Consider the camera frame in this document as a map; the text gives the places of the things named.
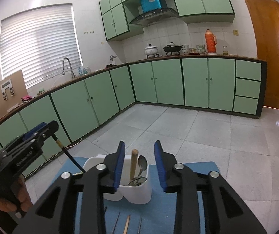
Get white cooking pot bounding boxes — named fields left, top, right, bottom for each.
left=144, top=44, right=158, bottom=56

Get gas stove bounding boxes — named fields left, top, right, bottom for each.
left=145, top=51, right=182, bottom=59

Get range hood with blue cover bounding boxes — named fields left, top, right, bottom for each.
left=129, top=0, right=179, bottom=27

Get chopsticks on mat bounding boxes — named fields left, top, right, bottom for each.
left=111, top=212, right=121, bottom=234

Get wooden door with handle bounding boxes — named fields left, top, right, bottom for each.
left=240, top=0, right=279, bottom=110

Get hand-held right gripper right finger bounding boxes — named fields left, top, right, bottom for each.
left=153, top=140, right=268, bottom=234

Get green wall cabinets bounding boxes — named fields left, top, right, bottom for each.
left=99, top=0, right=235, bottom=42

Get light wooden chopstick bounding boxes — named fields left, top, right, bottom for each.
left=123, top=214, right=131, bottom=234

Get green base cabinets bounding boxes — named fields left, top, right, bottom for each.
left=0, top=56, right=268, bottom=176

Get black spoon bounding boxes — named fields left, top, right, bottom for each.
left=128, top=155, right=148, bottom=187

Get person's left hand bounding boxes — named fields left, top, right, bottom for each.
left=0, top=175, right=33, bottom=213

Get blue table mat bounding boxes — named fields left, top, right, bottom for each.
left=49, top=156, right=221, bottom=234

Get dark blue banded chopstick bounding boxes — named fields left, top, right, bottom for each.
left=53, top=135, right=87, bottom=173

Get chrome kitchen faucet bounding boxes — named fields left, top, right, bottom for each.
left=62, top=57, right=76, bottom=80

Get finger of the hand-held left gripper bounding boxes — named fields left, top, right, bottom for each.
left=31, top=121, right=59, bottom=150
left=20, top=123, right=47, bottom=144

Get cream plastic fork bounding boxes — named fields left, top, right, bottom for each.
left=129, top=149, right=138, bottom=183

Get orange thermos flask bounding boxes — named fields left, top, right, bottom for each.
left=205, top=29, right=217, bottom=55

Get white two-compartment utensil holder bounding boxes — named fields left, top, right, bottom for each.
left=82, top=154, right=152, bottom=204

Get black wok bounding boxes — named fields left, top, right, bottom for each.
left=163, top=42, right=182, bottom=53

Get white window blind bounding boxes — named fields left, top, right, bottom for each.
left=0, top=4, right=82, bottom=88

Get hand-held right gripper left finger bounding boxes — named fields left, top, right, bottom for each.
left=12, top=140, right=126, bottom=234

